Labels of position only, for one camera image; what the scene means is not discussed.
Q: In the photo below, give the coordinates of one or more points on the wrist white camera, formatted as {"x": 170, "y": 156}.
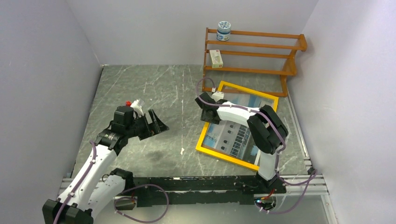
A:
{"x": 139, "y": 106}
{"x": 217, "y": 96}

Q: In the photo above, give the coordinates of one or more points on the building photo print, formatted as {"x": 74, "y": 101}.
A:
{"x": 234, "y": 139}

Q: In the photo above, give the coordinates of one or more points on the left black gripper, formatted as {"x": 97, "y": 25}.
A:
{"x": 149, "y": 132}

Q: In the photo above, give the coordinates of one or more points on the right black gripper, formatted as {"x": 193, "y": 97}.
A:
{"x": 204, "y": 118}

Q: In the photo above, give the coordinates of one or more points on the small white green box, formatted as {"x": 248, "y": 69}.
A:
{"x": 216, "y": 59}

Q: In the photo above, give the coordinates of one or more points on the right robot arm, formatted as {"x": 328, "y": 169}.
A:
{"x": 268, "y": 131}

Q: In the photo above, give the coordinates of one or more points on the orange wooden shelf rack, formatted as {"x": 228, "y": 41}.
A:
{"x": 260, "y": 53}

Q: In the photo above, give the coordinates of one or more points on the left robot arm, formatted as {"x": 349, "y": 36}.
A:
{"x": 83, "y": 200}

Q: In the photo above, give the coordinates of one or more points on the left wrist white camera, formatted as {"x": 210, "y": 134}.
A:
{"x": 139, "y": 106}

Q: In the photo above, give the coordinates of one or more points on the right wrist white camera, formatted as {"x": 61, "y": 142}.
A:
{"x": 217, "y": 96}

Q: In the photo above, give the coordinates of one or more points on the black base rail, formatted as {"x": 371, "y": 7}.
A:
{"x": 241, "y": 189}

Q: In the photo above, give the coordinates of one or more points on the blue white jar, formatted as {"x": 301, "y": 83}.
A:
{"x": 223, "y": 31}

